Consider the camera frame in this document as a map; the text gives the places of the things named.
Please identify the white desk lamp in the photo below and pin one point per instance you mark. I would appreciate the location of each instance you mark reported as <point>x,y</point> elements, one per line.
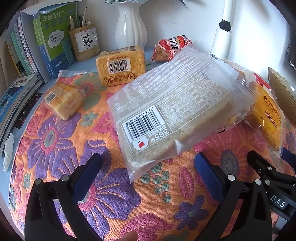
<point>222,34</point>

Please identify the blue artificial flowers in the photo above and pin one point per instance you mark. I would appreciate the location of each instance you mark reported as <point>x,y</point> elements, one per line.
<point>112,1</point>

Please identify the red striped snack packet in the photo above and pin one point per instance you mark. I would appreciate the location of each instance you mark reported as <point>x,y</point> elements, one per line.
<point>161,49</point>

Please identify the wooden pen holder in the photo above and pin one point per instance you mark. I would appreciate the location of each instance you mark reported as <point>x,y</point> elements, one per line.
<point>85,52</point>

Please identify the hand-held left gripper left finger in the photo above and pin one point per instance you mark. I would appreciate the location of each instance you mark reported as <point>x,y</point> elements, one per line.
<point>89,176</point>

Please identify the yellow cake packet with barcode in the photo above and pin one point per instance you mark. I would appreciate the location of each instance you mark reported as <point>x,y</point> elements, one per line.
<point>120,78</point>

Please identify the person's left hand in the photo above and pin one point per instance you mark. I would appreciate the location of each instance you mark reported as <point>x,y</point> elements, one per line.
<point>129,236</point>

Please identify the black booklet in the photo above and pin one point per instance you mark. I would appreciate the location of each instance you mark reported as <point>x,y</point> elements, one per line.
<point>26,111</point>

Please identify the woven brown snack basket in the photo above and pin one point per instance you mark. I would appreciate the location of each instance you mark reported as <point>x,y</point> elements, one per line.
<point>282,81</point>

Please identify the stack of magazines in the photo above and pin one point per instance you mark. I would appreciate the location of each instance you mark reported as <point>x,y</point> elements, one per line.
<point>13,104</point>

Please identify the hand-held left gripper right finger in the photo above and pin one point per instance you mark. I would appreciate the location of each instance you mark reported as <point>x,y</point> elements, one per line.
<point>208,176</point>

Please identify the white ribbed vase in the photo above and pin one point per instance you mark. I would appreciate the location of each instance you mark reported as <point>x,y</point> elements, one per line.
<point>130,30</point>

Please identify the clear sliced bread packet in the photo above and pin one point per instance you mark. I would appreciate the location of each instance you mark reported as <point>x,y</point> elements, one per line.
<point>173,104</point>

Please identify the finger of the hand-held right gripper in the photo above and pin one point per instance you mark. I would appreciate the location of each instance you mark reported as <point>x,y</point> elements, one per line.
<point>290,155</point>
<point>261,163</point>

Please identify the small yellow cake packet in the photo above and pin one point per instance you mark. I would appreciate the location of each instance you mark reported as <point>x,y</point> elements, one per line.
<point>67,104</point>

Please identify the white tissue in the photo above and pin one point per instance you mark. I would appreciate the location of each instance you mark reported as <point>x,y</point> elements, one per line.
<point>8,153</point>

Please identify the row of upright books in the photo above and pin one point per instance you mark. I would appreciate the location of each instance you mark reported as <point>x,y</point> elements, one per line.
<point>20,51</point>

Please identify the black television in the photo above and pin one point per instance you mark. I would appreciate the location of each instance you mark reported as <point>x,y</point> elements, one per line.
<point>291,55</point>

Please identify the white pencil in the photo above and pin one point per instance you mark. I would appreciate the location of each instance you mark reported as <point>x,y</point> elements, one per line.
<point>71,23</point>
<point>84,17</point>

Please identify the teal booklet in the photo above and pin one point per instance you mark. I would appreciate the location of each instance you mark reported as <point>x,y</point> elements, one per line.
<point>68,52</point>

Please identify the floral woven cloth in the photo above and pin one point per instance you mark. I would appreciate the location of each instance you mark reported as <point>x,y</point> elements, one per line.
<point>69,143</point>

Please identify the orange bread packet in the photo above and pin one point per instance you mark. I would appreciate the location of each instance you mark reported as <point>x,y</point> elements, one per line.
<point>266,111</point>

